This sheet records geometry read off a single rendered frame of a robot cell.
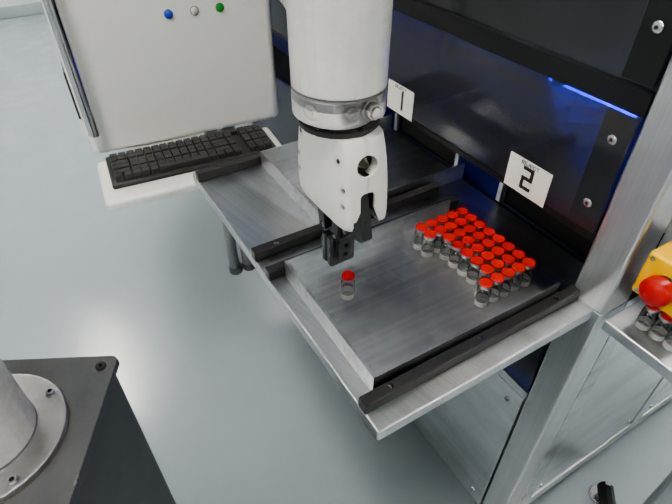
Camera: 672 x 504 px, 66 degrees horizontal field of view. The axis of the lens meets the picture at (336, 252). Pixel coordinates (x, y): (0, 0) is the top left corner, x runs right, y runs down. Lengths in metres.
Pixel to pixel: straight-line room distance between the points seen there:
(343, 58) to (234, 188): 0.69
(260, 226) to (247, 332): 1.02
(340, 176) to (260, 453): 1.30
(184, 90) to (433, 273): 0.82
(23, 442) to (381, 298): 0.51
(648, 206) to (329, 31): 0.50
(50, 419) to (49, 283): 1.64
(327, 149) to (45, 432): 0.52
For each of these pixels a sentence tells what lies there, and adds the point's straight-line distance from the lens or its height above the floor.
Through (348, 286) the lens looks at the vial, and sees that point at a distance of 0.79.
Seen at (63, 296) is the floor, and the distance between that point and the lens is 2.31.
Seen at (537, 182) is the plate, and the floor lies 1.03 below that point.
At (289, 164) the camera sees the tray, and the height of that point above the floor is 0.88.
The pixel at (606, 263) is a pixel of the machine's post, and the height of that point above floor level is 0.97.
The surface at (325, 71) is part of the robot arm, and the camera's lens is 0.42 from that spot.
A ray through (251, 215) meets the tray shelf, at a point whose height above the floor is 0.88.
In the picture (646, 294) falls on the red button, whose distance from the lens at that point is 0.78.
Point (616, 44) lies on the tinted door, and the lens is 0.76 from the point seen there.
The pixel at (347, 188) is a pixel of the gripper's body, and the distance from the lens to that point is 0.46.
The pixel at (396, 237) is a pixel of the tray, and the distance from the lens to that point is 0.93.
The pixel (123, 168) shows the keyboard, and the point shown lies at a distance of 1.32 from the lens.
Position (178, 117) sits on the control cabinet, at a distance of 1.43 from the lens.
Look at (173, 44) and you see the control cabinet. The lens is 1.37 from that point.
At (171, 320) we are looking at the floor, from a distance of 2.06.
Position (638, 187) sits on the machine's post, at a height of 1.10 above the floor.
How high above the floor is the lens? 1.47
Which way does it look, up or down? 41 degrees down
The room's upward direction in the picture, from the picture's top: straight up
